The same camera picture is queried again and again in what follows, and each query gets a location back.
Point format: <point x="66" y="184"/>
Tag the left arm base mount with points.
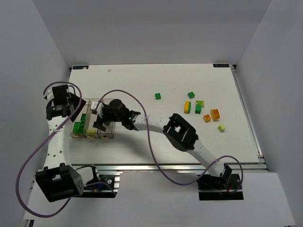
<point x="103" y="185"/>

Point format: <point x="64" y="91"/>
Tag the green 2x3 lego brick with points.
<point x="83" y="117"/>

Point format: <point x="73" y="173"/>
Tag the right blue table label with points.
<point x="221" y="65"/>

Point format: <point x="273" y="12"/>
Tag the right clear container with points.
<point x="107" y="132"/>

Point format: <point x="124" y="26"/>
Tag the pale yellow small lego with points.
<point x="221" y="127"/>

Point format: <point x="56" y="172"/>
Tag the orange and green lego stack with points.
<point x="187" y="107"/>

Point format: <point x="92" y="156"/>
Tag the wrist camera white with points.
<point x="48" y="95"/>
<point x="96" y="107"/>

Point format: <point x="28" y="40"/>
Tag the clear container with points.
<point x="107" y="132"/>
<point x="84" y="110"/>
<point x="90" y="119"/>

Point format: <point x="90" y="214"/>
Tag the left blue table label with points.
<point x="80" y="67"/>

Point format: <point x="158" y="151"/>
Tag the blue table label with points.
<point x="80" y="67"/>
<point x="221" y="65"/>

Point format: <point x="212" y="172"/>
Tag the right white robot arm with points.
<point x="178" y="131"/>

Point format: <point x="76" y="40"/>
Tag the green lego with letter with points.
<point x="198" y="109"/>

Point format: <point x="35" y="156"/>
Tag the green and lime lego stack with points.
<point x="91" y="131"/>

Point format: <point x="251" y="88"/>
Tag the lime upside-down lego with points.
<point x="200" y="102"/>

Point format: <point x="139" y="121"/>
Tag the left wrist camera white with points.
<point x="48" y="95"/>

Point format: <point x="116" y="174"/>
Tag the large orange lego brick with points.
<point x="215" y="115"/>

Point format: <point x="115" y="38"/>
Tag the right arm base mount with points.
<point x="211" y="190"/>

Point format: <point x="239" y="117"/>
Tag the middle clear container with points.
<point x="90" y="119"/>

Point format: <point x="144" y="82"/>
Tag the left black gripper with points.
<point x="71" y="102"/>

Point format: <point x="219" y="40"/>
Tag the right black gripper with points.
<point x="104" y="116"/>

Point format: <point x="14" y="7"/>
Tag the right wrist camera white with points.
<point x="96" y="107"/>

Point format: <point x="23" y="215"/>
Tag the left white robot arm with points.
<point x="58" y="180"/>

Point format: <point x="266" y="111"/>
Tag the green 2x4 lego brick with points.
<point x="78" y="127"/>

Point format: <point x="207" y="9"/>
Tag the small green lego brick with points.
<point x="157" y="96"/>

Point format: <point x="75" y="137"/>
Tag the small orange lego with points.
<point x="207" y="118"/>

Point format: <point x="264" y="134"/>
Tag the aluminium table rail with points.
<point x="246" y="167"/>

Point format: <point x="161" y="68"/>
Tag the small green lego right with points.
<point x="191" y="95"/>

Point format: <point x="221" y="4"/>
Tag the left clear container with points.
<point x="84" y="110"/>

